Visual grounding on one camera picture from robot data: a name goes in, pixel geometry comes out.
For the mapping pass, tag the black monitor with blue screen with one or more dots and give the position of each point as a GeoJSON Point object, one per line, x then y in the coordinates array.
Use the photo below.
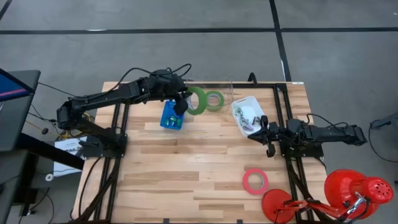
{"type": "Point", "coordinates": [9, 87]}

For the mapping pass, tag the purple staple remover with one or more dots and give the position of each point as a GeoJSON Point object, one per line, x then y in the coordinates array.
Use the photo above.
{"type": "Point", "coordinates": [247, 127]}

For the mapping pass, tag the blue-grey staple remover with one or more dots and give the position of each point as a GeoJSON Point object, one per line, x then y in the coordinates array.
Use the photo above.
{"type": "Point", "coordinates": [239, 113]}

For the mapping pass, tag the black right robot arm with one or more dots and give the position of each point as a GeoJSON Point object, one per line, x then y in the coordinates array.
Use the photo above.
{"type": "Point", "coordinates": [329, 133]}

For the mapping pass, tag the blue plastic basket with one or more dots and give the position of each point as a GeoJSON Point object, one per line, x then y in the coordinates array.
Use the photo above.
{"type": "Point", "coordinates": [166, 112]}

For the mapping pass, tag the black metal table frame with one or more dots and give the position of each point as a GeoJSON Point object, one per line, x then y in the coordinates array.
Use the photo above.
{"type": "Point", "coordinates": [273, 85]}

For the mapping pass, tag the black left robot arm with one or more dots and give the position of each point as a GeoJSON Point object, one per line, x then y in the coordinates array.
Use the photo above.
{"type": "Point", "coordinates": [102, 96]}

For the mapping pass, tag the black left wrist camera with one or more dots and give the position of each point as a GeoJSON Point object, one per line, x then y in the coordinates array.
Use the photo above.
{"type": "Point", "coordinates": [181, 105]}

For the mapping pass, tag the white paper sheet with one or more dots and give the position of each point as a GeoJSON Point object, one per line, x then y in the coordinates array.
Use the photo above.
{"type": "Point", "coordinates": [63, 163]}

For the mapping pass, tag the small black knob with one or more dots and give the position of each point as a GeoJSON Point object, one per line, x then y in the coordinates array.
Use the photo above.
{"type": "Point", "coordinates": [45, 131]}

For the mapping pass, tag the blue and green stapler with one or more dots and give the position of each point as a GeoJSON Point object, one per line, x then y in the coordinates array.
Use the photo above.
{"type": "Point", "coordinates": [179, 122]}

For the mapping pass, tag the grey chair base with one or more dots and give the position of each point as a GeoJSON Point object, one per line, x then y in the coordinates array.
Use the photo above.
{"type": "Point", "coordinates": [393, 119]}

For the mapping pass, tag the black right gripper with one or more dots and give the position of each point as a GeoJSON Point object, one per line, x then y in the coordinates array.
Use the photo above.
{"type": "Point", "coordinates": [281, 133]}

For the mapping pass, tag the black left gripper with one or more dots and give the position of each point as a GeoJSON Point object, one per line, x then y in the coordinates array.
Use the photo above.
{"type": "Point", "coordinates": [164, 85]}

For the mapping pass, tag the small green tape roll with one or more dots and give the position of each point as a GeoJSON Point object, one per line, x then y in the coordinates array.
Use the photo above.
{"type": "Point", "coordinates": [207, 100]}

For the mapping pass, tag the white plastic bin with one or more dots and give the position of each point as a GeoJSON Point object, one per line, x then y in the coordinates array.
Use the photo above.
{"type": "Point", "coordinates": [248, 105]}

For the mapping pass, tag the clear plastic bin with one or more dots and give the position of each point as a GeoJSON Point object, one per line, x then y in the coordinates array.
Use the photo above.
{"type": "Point", "coordinates": [228, 90]}

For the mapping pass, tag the green mini stapler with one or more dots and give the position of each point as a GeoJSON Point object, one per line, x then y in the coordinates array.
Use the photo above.
{"type": "Point", "coordinates": [168, 122]}

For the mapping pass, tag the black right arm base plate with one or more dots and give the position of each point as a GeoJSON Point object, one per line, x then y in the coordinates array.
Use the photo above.
{"type": "Point", "coordinates": [311, 151]}

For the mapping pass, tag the pink tape roll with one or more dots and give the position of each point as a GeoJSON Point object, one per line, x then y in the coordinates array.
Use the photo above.
{"type": "Point", "coordinates": [244, 181]}

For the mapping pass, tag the large green tape roll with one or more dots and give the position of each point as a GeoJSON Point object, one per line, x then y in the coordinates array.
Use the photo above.
{"type": "Point", "coordinates": [201, 99]}

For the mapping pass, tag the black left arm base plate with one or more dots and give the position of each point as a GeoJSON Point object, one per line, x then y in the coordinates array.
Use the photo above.
{"type": "Point", "coordinates": [90, 151]}

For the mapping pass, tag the red desk lamp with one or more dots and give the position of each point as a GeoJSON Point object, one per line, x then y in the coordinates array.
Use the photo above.
{"type": "Point", "coordinates": [342, 186]}

